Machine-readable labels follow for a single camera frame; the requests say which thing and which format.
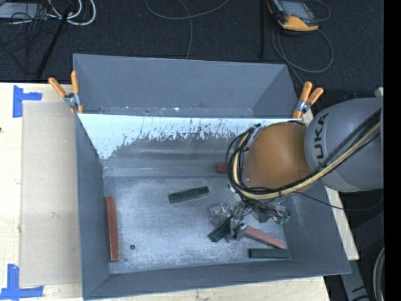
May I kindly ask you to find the grey metal bin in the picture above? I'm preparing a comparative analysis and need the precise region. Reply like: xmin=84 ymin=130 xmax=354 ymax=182
xmin=72 ymin=53 xmax=352 ymax=300

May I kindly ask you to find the dark green block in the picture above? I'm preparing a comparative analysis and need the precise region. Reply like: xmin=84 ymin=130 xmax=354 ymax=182
xmin=207 ymin=219 xmax=232 ymax=243
xmin=248 ymin=248 xmax=293 ymax=260
xmin=168 ymin=185 xmax=211 ymax=204

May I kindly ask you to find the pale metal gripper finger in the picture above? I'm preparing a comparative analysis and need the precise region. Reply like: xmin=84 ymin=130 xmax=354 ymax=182
xmin=229 ymin=215 xmax=249 ymax=241
xmin=209 ymin=202 xmax=241 ymax=226

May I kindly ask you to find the pale wood flat board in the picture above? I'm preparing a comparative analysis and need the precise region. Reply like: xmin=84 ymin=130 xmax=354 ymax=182
xmin=18 ymin=100 xmax=83 ymax=288

